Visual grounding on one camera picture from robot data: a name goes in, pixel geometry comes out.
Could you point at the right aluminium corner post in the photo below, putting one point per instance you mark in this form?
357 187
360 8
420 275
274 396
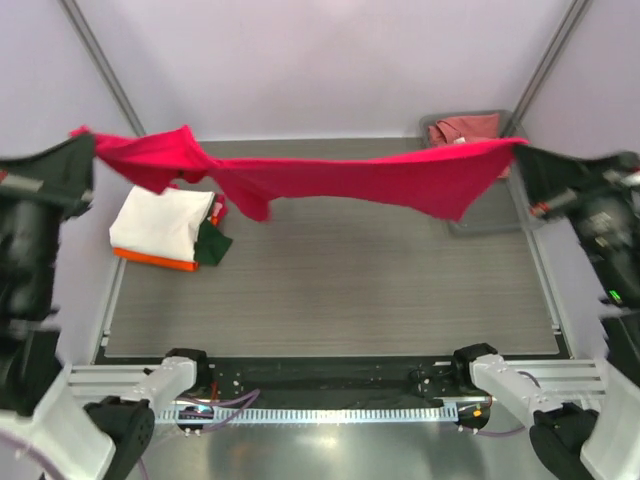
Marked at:
559 41

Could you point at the folded dark green t-shirt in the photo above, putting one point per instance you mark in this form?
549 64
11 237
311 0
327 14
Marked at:
211 245

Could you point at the slotted cable duct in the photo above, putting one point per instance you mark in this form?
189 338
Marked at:
194 415

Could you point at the aluminium corner post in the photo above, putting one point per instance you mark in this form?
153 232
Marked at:
559 41
79 23

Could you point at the left aluminium corner post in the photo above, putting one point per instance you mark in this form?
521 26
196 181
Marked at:
79 23

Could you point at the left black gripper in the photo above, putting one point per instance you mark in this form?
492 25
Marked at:
63 170

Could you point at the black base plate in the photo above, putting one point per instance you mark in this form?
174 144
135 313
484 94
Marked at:
430 381

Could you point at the salmon pink t-shirt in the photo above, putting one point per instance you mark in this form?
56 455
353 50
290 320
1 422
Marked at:
464 129

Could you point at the grey plastic tray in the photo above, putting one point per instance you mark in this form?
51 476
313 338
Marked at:
503 206

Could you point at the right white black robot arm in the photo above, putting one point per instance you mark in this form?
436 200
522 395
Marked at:
570 441

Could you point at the red t-shirt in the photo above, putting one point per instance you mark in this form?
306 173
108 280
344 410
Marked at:
440 182

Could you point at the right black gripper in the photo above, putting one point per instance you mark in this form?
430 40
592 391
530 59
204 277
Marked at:
549 179

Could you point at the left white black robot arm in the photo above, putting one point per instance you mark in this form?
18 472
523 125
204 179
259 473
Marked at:
101 440

